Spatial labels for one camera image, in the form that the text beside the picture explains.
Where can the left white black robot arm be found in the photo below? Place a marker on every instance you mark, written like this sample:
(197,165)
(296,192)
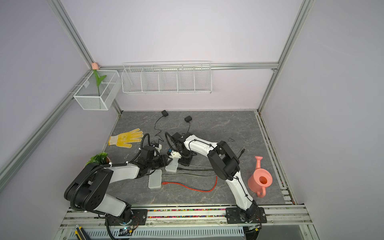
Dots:
(88,191)

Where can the long white wire basket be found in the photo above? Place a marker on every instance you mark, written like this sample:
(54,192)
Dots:
(167,77)

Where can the green potted plant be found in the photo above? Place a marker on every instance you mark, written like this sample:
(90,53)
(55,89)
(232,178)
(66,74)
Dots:
(99,159)

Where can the small white mesh basket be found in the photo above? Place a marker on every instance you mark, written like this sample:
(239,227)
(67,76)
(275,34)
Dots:
(87,94)

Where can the yellow work glove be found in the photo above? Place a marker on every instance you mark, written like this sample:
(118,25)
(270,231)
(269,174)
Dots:
(127,139)

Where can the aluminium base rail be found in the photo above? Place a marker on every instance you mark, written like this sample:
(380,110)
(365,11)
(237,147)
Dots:
(173,222)

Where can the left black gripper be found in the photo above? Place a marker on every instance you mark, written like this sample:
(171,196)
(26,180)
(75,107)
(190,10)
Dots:
(164,161)

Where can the pink watering can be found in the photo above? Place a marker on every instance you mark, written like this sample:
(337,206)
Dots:
(260,180)

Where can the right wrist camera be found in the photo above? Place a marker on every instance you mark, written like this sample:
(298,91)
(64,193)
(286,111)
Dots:
(173,154)

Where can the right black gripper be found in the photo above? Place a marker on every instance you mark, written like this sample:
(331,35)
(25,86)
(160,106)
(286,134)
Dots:
(186,163)

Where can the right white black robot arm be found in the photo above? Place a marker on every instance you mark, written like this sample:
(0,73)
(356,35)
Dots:
(225,164)

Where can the artificial pink tulip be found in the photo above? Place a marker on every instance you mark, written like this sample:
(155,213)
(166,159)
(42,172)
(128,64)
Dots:
(99,79)

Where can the white network switch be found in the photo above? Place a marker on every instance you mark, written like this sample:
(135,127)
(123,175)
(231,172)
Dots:
(172,166)
(155,179)

